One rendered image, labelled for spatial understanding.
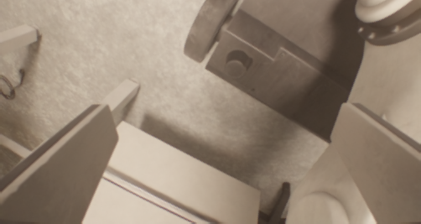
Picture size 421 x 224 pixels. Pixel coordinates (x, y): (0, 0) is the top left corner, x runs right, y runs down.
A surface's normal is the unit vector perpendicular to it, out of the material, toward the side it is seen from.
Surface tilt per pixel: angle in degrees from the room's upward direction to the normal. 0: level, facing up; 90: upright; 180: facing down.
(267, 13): 0
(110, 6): 0
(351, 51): 0
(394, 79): 90
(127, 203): 90
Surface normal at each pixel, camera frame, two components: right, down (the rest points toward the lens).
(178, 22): -0.26, 0.58
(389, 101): -0.86, -0.50
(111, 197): 0.39, -0.67
